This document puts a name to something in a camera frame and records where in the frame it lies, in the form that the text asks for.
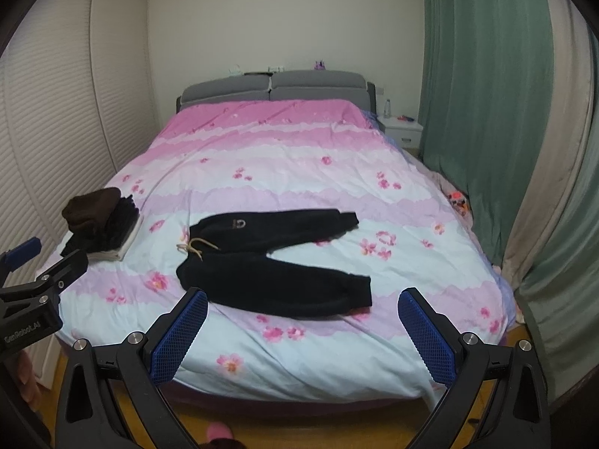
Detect pink floral duvet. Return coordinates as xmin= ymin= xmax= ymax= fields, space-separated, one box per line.
xmin=58 ymin=100 xmax=515 ymax=404

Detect white louvered wardrobe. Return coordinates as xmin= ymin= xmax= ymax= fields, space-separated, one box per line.
xmin=0 ymin=0 xmax=162 ymax=391

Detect beige curtain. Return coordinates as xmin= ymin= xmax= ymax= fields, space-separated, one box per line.
xmin=502 ymin=0 xmax=595 ymax=289

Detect black pants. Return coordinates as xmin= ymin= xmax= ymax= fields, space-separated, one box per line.
xmin=176 ymin=209 xmax=373 ymax=318

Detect clear bottle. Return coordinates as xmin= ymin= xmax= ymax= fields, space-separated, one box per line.
xmin=383 ymin=98 xmax=391 ymax=119

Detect grey bed headboard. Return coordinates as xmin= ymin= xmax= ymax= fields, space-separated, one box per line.
xmin=176 ymin=70 xmax=377 ymax=114

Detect pink slipper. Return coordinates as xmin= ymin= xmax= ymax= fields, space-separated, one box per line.
xmin=200 ymin=422 xmax=246 ymax=449

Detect green curtain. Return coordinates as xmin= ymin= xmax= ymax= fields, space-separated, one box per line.
xmin=418 ymin=0 xmax=598 ymax=401

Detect stack of folded clothes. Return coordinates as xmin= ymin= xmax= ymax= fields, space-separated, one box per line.
xmin=60 ymin=187 xmax=142 ymax=262

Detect white nightstand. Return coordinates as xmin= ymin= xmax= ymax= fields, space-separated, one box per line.
xmin=378 ymin=117 xmax=423 ymax=150

